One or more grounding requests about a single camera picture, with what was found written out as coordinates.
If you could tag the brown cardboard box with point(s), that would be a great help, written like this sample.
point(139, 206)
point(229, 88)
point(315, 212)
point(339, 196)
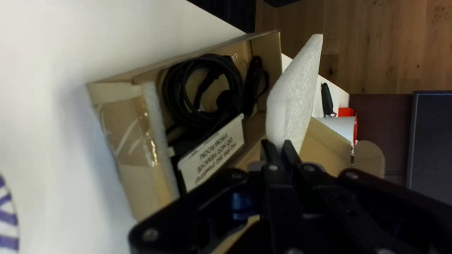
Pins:
point(130, 116)

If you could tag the white foam strip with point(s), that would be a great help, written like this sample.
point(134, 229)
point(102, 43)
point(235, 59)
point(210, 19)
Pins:
point(159, 137)

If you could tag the dark monitor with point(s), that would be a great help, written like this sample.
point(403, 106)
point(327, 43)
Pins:
point(432, 144)

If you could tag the purple striped white object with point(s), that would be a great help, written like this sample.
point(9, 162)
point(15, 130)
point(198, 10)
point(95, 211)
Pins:
point(7, 218)

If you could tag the white foam cover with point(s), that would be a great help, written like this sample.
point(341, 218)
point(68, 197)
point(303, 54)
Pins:
point(295, 95)

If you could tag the black power adapter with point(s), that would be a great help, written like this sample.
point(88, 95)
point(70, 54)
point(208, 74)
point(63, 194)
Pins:
point(182, 150)

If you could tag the white paper label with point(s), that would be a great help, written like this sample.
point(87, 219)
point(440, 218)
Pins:
point(212, 155)

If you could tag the red and white roll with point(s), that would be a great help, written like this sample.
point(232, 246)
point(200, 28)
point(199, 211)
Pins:
point(342, 127)

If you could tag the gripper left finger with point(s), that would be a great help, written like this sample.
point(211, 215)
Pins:
point(197, 208)

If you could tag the dark brown cabinet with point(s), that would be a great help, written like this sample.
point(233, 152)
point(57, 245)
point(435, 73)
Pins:
point(381, 130)

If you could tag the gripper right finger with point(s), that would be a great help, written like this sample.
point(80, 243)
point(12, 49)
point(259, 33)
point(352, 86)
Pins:
point(370, 211)

